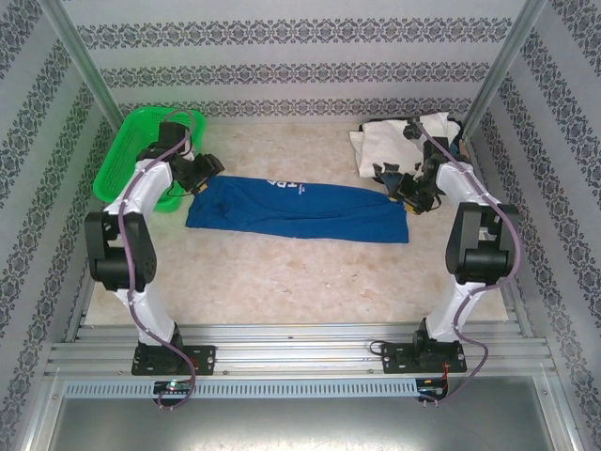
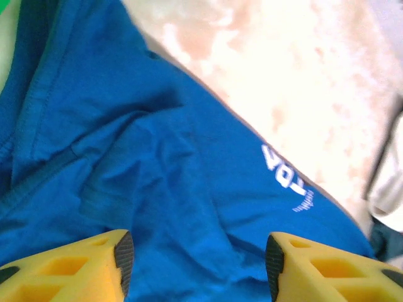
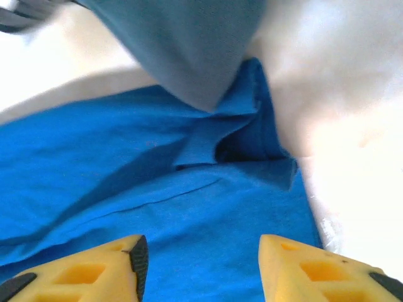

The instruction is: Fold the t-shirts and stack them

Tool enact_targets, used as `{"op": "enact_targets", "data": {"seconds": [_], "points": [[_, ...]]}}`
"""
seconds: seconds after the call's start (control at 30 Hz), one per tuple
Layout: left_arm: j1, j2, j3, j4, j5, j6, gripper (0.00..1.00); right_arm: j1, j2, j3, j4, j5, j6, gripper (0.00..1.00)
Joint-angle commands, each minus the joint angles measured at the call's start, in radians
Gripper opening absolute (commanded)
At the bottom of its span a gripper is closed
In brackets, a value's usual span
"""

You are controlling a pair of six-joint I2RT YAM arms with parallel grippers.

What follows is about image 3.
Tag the slate blue folded t-shirt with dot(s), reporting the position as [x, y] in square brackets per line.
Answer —
[189, 47]

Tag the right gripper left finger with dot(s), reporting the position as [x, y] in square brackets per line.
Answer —
[94, 280]

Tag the bright blue t-shirt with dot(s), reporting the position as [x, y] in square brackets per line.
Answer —
[126, 188]

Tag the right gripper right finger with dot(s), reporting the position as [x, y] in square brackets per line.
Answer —
[308, 277]

